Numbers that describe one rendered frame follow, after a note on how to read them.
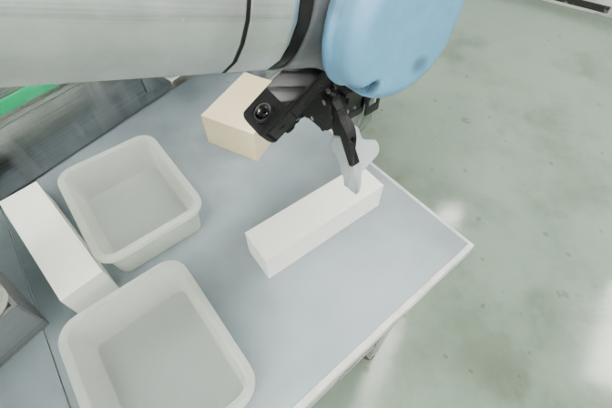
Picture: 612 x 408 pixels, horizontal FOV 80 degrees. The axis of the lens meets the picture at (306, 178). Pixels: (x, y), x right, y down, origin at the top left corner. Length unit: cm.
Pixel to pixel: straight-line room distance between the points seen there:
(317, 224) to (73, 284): 36
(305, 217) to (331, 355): 20
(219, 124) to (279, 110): 36
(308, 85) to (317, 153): 38
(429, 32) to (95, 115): 76
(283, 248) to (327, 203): 11
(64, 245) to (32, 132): 25
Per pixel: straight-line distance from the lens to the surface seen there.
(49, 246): 68
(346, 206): 61
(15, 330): 67
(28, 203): 76
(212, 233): 66
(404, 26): 17
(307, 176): 72
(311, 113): 45
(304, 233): 57
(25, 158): 85
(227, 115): 75
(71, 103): 84
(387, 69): 18
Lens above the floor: 130
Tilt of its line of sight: 51 degrees down
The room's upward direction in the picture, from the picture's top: straight up
